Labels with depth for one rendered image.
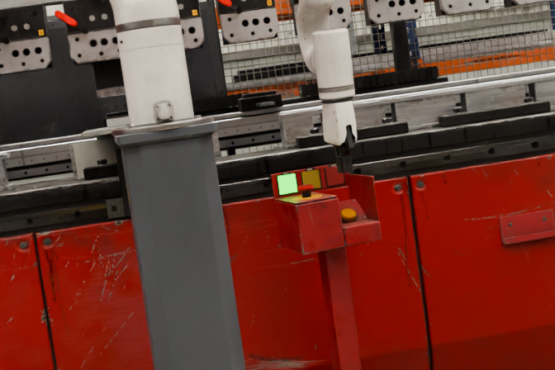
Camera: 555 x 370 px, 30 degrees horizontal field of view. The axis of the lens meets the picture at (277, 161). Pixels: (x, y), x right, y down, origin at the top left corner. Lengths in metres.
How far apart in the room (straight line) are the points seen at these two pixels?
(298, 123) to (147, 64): 0.97
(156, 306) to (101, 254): 0.78
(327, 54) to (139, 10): 0.61
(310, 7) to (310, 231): 0.51
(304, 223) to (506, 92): 0.84
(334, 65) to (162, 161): 0.64
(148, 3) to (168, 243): 0.43
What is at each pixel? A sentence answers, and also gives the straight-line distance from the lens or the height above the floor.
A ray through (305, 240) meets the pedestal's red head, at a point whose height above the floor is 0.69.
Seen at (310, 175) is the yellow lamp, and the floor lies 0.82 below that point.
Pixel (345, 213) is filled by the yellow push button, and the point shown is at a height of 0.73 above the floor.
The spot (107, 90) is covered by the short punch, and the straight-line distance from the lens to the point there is 2.79.
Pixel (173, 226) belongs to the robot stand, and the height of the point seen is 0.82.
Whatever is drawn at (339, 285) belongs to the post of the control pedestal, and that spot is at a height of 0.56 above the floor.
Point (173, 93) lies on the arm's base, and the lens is 1.89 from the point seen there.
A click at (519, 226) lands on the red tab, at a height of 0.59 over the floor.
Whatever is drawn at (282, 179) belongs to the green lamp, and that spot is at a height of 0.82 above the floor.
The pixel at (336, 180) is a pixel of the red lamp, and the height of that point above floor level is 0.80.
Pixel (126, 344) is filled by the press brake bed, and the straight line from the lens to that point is 2.71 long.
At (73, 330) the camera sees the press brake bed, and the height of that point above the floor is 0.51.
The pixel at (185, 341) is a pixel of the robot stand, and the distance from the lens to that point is 1.91.
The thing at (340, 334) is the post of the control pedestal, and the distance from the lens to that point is 2.48.
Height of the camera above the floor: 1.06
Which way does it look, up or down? 4 degrees down
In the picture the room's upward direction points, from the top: 8 degrees counter-clockwise
